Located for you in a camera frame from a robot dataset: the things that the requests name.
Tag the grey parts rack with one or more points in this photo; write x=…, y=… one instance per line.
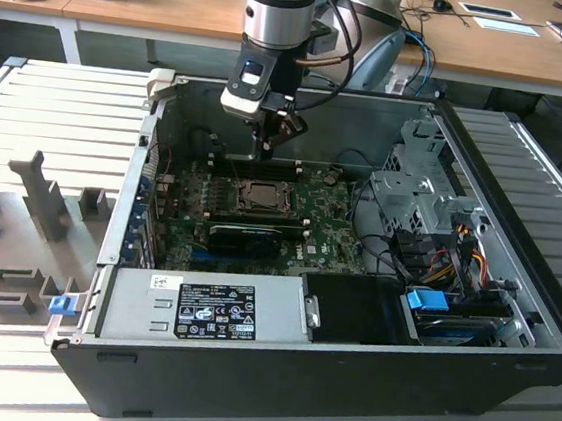
x=11, y=242

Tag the silver metal drive cage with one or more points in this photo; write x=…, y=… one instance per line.
x=403, y=193

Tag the pale blue sheet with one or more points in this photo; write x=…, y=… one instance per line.
x=506, y=27

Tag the blue plastic case latch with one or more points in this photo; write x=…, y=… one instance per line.
x=62, y=306

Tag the silver CPU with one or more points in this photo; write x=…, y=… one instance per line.
x=266, y=195

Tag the CPU socket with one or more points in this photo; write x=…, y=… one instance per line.
x=261, y=207

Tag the black graphics card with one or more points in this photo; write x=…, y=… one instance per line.
x=242, y=240

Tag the black open PC case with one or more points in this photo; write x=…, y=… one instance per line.
x=242, y=392

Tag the green motherboard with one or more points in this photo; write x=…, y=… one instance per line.
x=328, y=235

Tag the black computer mouse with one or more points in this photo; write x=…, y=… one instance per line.
x=442, y=4

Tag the thin metal locking lever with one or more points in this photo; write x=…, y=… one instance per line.
x=238, y=175
x=268, y=212

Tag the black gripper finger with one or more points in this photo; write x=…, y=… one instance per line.
x=289, y=128
x=264, y=141

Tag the wooden office desk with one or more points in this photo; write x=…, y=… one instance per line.
x=182, y=4

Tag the silver power supply unit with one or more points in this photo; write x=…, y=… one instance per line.
x=140, y=306

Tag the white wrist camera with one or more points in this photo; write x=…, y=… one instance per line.
x=242, y=103

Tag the blue disk carrier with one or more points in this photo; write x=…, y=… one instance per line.
x=425, y=300

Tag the round coin battery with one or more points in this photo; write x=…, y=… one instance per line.
x=331, y=179

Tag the black hard disk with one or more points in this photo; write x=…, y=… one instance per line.
x=454, y=334

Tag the blue expansion slot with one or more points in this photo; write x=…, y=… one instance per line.
x=203, y=256

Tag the black RAM slot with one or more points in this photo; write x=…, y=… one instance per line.
x=254, y=227
x=275, y=173
x=286, y=164
x=260, y=216

